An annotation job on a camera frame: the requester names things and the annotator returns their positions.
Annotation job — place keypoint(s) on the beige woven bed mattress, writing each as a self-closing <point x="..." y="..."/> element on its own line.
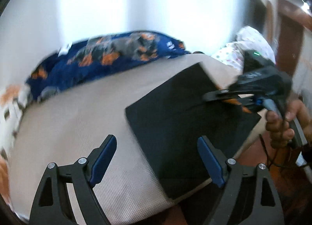
<point x="70" y="125"/>

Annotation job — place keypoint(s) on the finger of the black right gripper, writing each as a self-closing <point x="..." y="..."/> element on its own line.
<point x="225" y="94"/>
<point x="247" y="104"/>

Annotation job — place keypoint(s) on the person's right hand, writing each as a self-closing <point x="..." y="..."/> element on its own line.
<point x="279" y="129"/>

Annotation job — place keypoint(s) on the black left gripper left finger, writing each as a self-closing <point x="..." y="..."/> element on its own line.
<point x="51" y="204"/>

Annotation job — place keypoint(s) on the white patterned cloth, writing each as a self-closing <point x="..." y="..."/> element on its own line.
<point x="247" y="38"/>

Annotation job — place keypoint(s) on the black pants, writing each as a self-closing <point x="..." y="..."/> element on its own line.
<point x="168" y="121"/>

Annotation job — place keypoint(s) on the white floral pillow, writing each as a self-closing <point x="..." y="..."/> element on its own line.
<point x="14" y="101"/>

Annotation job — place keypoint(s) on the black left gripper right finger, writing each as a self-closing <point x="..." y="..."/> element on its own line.
<point x="248" y="194"/>

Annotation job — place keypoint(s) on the blue floral blanket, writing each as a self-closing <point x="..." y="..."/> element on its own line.
<point x="99" y="57"/>

